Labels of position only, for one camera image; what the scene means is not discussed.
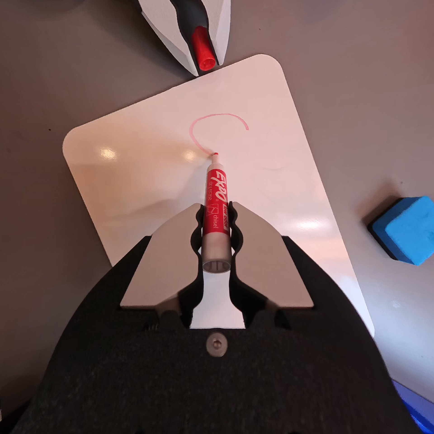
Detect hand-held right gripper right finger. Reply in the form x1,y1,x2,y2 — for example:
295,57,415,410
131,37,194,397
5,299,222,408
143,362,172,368
228,201,314,328

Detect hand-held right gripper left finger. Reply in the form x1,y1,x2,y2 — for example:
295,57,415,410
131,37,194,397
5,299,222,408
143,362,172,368
120,203,206,328

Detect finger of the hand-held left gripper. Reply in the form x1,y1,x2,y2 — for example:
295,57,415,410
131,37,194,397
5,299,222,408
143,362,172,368
200,0,232,66
137,0,200,77

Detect red marker cap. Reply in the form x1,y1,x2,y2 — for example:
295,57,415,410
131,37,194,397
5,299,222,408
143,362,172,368
191,26,217,72

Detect white red-label whiteboard marker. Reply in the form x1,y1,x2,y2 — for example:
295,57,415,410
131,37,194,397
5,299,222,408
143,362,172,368
201,152,234,274

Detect white whiteboard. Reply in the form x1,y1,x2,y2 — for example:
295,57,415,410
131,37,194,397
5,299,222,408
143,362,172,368
62,54,375,338

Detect blue whiteboard eraser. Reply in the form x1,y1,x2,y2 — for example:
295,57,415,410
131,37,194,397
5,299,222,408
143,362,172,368
368,196,434,266

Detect blue plastic bin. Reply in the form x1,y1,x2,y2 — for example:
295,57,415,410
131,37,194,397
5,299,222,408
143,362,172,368
392,380,434,434

